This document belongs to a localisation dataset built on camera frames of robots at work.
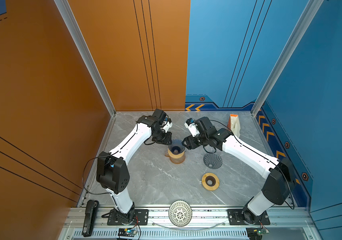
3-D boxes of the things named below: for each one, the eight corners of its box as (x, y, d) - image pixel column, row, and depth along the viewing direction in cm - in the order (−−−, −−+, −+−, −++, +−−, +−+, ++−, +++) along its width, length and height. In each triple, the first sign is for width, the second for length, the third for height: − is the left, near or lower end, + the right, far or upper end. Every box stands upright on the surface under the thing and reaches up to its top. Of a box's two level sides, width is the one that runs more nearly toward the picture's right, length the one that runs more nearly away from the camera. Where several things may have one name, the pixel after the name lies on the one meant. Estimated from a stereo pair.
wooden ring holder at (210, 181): (202, 190, 84) (203, 189, 82) (200, 174, 90) (201, 172, 88) (219, 190, 84) (220, 189, 82) (216, 174, 90) (217, 172, 88)
